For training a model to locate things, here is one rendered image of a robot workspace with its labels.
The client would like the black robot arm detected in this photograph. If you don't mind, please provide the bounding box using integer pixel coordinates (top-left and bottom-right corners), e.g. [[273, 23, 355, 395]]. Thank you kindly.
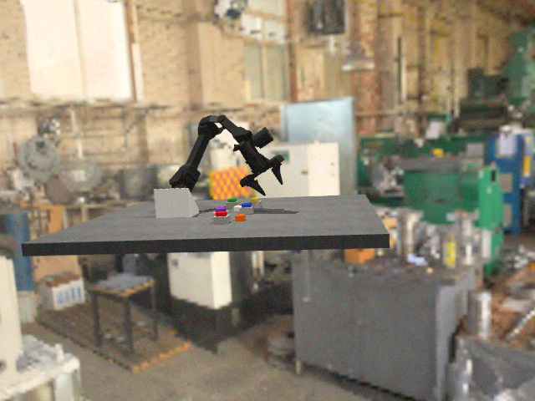
[[169, 114, 273, 192]]

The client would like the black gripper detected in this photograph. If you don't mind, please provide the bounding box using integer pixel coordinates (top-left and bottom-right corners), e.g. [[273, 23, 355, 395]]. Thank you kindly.
[[240, 151, 284, 196]]

